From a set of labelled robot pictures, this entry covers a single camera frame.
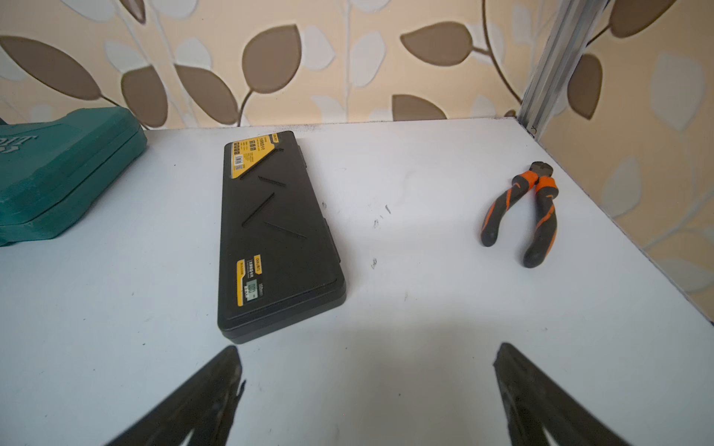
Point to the aluminium frame post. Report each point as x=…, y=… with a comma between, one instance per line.
x=574, y=25

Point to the orange black pliers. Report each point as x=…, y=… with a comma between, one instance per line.
x=538, y=182

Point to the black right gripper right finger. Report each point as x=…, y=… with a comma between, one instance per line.
x=539, y=411

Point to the black tool case yellow label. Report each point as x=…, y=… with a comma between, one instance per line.
x=278, y=262

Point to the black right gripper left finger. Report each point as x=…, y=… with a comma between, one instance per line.
x=199, y=412

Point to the green plastic tool case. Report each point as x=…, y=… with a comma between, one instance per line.
x=53, y=172

